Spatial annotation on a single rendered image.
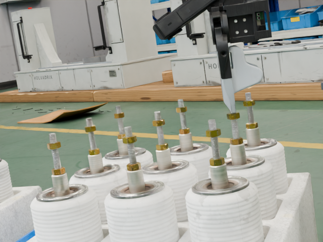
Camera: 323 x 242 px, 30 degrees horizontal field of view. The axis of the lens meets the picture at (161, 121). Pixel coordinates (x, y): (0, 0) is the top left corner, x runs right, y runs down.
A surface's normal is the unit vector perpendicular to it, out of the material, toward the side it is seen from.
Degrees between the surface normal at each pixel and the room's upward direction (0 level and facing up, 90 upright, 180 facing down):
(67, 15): 90
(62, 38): 90
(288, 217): 0
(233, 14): 90
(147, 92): 90
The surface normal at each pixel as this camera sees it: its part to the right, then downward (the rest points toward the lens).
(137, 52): 0.65, 0.02
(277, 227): -0.15, -0.98
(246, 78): -0.08, 0.07
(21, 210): 0.94, -0.09
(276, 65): -0.74, 0.21
